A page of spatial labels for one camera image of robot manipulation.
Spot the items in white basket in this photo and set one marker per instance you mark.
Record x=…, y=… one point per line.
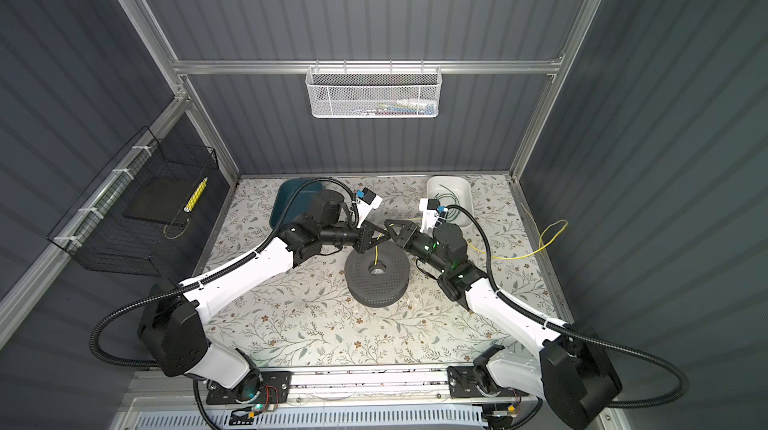
x=402, y=107

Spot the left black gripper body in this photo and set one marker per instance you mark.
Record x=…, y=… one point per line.
x=342, y=234

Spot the black pad in basket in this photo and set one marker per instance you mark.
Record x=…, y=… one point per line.
x=161, y=201

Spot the black wire basket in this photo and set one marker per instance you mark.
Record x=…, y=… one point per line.
x=99, y=238

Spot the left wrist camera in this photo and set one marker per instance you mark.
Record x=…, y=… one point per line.
x=366, y=201

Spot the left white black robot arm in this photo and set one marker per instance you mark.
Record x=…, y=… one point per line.
x=174, y=316

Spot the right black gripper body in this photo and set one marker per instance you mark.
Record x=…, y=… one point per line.
x=424, y=247

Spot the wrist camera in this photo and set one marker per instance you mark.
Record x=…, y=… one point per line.
x=366, y=201
x=432, y=213

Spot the teal plastic tray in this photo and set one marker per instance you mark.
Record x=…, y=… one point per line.
x=299, y=206

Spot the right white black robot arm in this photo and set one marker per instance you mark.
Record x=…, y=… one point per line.
x=571, y=369

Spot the grey perforated cable spool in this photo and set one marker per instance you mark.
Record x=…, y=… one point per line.
x=380, y=277

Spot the yellow marker in basket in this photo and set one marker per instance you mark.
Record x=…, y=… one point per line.
x=195, y=196

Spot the white plastic tray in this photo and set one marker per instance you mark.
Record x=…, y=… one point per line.
x=451, y=190

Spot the floral table mat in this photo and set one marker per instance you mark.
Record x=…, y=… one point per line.
x=307, y=317

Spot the white wire mesh basket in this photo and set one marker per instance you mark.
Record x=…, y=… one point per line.
x=331, y=94

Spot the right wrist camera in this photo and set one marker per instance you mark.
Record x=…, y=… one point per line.
x=432, y=213

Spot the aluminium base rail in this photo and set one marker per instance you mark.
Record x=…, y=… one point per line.
x=345, y=385

